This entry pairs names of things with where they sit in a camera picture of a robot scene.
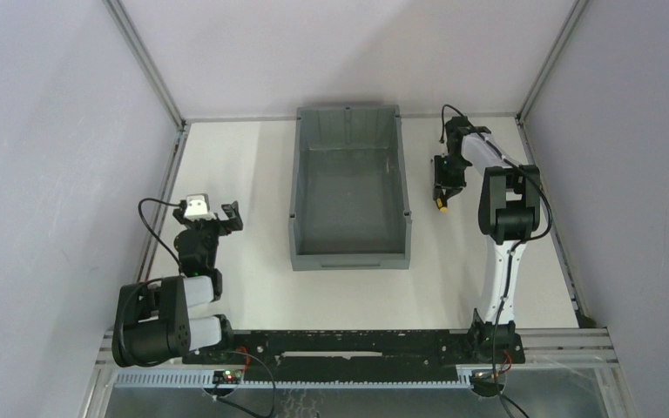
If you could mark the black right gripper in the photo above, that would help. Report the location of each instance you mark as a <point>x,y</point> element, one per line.
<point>446,175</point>

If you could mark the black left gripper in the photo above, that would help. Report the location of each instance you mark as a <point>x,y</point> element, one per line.
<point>208,223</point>

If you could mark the black yellow handled screwdriver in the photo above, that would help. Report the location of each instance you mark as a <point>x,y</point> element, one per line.
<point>441,205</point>

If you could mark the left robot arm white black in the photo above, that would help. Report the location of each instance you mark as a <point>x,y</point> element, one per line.
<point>153,323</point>

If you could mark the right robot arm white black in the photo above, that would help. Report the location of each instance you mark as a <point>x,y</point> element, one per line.
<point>509,213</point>

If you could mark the grey plastic storage bin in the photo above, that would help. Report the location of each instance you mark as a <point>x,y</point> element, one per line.
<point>349,206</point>

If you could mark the left controller board with leds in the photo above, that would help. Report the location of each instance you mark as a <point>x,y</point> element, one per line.
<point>227,377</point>

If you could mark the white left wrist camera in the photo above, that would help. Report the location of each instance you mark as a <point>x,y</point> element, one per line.
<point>197,207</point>

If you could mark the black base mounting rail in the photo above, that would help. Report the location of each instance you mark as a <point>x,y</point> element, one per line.
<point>380,355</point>

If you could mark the grey slotted cable duct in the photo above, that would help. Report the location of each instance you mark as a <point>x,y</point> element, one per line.
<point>208,378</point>

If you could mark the right controller board with wires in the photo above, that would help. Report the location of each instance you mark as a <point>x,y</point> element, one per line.
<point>484,384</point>

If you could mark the right aluminium frame post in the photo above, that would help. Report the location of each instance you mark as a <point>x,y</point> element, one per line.
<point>567,29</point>

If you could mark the aluminium frame post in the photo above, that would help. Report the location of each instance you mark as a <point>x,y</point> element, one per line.
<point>127,28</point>
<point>567,29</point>

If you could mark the left aluminium frame post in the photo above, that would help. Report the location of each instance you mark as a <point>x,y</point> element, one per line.
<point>127,28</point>

